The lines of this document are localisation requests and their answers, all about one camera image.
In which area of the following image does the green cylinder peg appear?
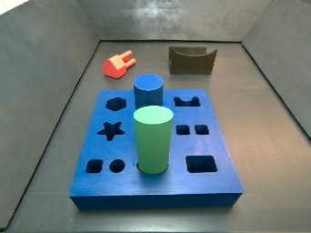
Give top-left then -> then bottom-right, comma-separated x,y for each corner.
133,106 -> 173,175

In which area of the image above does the blue shape sorter block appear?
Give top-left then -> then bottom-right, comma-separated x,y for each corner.
69,89 -> 243,210

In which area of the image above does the blue cylinder peg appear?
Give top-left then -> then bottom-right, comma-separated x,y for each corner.
133,73 -> 164,108

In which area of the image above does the black curved fixture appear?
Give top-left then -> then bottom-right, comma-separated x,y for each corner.
169,46 -> 217,75

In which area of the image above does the red three prong object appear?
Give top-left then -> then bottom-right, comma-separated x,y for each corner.
101,50 -> 136,79

